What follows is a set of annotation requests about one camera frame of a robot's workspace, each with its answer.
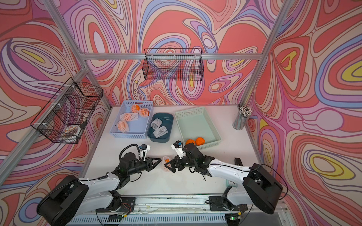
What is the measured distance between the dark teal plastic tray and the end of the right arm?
247 mm

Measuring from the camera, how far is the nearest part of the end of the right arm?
2.04ft

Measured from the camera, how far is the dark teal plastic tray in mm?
989

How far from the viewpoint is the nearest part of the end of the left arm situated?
0.66m

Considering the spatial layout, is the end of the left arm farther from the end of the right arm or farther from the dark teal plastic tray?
the dark teal plastic tray

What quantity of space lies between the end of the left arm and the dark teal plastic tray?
0.76 ft
